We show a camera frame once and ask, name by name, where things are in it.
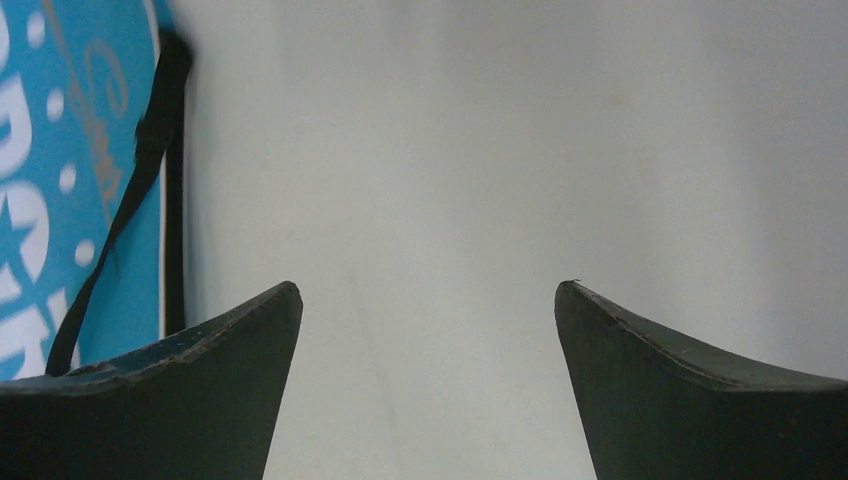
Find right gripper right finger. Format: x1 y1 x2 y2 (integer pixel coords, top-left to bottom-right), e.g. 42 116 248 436
554 281 847 479

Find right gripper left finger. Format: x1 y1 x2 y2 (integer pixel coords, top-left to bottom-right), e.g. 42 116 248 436
1 281 303 479

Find blue racket cover bag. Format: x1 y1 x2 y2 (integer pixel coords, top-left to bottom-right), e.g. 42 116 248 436
1 1 186 381

